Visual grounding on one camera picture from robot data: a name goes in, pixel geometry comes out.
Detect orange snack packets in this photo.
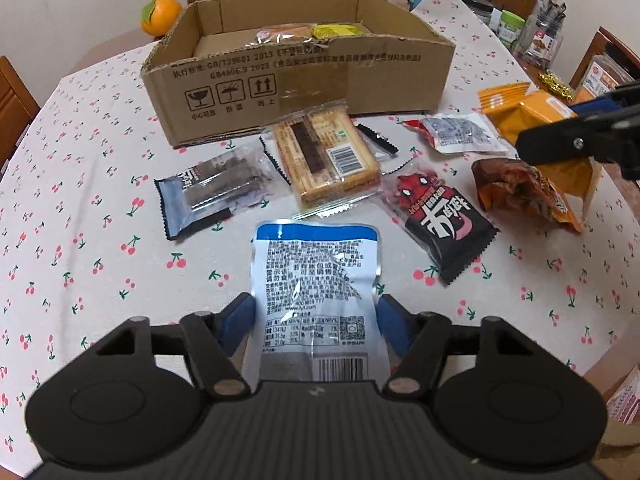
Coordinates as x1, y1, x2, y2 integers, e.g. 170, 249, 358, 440
477, 82, 602, 217

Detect brown orange snack packet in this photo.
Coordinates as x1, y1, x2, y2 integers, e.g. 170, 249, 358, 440
471, 157, 582, 234

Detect white blue foil pouch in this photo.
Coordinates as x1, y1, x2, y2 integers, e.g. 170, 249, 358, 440
242, 221, 390, 387

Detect black red squid snack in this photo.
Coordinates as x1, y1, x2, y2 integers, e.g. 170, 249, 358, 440
378, 158, 498, 285

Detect white red snack packet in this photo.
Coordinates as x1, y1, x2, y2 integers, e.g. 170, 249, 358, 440
401, 112, 509, 155

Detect dark blue clear snack pack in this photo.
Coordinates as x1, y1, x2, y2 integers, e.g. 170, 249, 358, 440
154, 140, 291, 240

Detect wafer biscuit pack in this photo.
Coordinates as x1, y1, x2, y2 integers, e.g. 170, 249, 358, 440
271, 101, 381, 209

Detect small black red snack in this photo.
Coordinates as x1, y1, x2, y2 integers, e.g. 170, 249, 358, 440
356, 124, 398, 156

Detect yellow blue snack bag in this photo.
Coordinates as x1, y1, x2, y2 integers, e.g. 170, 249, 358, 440
311, 23, 367, 40

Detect round pastry pink pack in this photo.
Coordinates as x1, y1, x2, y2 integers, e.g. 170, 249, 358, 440
255, 23, 314, 44

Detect clear jar with sachets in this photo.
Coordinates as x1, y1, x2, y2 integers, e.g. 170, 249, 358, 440
514, 0, 566, 70

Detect green lid jar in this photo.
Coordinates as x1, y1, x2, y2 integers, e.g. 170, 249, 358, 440
497, 10, 525, 48

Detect cherry print tablecloth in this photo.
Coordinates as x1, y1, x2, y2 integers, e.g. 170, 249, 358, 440
0, 0, 640, 476

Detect cardboard box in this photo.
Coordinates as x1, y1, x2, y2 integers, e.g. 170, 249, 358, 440
141, 0, 456, 148

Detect wooden chair at left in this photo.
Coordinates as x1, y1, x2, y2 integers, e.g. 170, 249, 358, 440
0, 55, 40, 167

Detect orange with leaf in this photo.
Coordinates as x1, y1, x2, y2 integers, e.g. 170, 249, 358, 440
140, 0, 183, 38

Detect gold chain trinket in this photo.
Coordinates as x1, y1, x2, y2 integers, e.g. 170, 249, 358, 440
537, 70, 574, 102

